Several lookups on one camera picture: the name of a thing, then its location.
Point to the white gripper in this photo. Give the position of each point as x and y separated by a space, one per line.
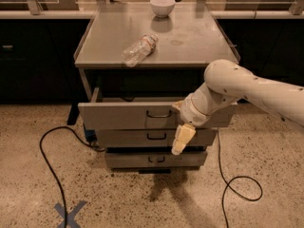
191 114

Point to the grey top drawer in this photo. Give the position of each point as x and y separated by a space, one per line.
118 114

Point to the grey drawer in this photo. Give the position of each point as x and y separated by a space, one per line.
118 114
150 138
154 160

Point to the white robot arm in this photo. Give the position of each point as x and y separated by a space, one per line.
225 83

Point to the grey bottom drawer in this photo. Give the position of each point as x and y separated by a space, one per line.
154 160

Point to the grey middle drawer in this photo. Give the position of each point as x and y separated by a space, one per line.
150 138

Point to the grey metal cabinet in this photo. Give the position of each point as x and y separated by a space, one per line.
189 39

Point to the clear plastic water bottle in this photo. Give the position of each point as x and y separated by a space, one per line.
142 48

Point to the white ceramic bowl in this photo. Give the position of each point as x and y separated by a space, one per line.
162 8

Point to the blue tape cross mark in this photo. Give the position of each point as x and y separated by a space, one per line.
69 218

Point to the dark low counter cabinet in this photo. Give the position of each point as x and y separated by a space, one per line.
37 66

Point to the black top drawer handle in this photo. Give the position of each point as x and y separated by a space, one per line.
158 116

